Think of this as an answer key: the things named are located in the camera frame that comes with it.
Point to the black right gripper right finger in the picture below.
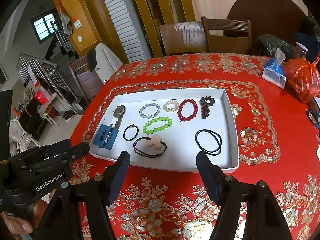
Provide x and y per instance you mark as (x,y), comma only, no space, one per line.
(264,219)

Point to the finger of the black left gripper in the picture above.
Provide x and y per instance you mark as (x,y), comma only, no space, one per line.
(37,153)
(72,153)

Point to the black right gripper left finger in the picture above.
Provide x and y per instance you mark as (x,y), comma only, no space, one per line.
(61,219)

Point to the blue plastic hair claw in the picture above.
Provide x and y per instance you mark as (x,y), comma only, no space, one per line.
(105,137)

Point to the silver metal wristwatch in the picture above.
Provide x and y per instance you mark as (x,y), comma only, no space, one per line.
(119,113)

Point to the black hair tie white flower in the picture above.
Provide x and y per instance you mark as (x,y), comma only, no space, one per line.
(150,142)

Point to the person left hand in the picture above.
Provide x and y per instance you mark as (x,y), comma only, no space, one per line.
(19,226)

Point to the white ornate chair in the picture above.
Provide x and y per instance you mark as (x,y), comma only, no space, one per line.
(19,135)

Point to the red bag on shelf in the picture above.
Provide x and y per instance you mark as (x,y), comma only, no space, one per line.
(40,97)

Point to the wooden chair with jacket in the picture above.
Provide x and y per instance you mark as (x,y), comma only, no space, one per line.
(87,81)

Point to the metal staircase railing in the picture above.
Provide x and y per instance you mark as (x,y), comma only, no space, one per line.
(49,72)

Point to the white shallow tray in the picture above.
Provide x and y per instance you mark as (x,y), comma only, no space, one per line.
(184,139)

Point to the white jacket on chair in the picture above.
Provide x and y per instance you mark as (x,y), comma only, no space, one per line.
(103,61)

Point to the blue white tissue pack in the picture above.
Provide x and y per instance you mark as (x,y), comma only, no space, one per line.
(273,71)

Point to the orange plastic bag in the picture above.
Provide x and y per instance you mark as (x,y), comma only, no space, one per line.
(303,77)

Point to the wooden chair far side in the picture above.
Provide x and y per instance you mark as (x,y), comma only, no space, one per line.
(227,36)

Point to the black plastic bag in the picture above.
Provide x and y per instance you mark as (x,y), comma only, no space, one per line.
(267,45)

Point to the dark round folded table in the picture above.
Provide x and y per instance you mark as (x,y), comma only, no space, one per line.
(280,18)

